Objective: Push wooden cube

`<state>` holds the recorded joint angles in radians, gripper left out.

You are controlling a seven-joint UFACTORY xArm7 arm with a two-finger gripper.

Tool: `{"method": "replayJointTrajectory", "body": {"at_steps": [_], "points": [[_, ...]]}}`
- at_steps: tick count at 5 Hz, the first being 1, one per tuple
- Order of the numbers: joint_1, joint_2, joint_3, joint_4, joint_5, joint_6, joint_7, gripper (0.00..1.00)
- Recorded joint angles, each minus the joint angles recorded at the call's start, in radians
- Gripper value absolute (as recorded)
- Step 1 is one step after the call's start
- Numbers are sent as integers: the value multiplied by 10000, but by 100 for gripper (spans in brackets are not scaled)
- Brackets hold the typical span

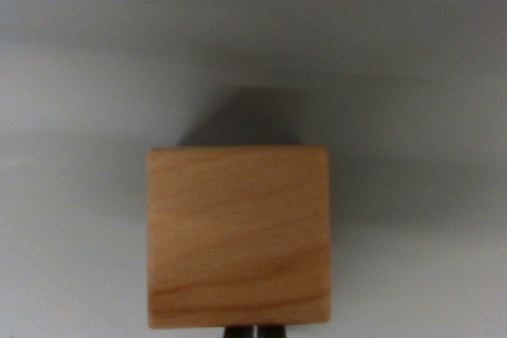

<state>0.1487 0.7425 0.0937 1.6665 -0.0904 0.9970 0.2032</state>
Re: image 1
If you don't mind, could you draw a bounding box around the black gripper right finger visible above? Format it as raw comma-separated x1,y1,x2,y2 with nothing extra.
257,326,288,338

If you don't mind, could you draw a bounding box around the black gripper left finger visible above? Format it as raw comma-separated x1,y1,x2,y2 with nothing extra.
223,327,255,338

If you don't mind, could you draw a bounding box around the grey plastic tray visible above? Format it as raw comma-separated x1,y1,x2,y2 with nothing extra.
0,0,507,338

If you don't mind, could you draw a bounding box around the light wooden cube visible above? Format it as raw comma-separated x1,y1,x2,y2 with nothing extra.
146,145,332,330

